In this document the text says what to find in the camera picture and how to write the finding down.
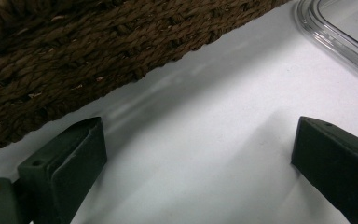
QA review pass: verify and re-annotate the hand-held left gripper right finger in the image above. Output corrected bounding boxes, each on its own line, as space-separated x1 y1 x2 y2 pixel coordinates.
291 116 358 224

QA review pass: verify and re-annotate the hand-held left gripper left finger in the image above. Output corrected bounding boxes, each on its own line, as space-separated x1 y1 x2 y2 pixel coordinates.
17 116 108 224

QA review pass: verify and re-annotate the brown woven basket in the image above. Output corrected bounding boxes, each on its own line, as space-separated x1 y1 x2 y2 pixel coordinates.
0 0 292 158

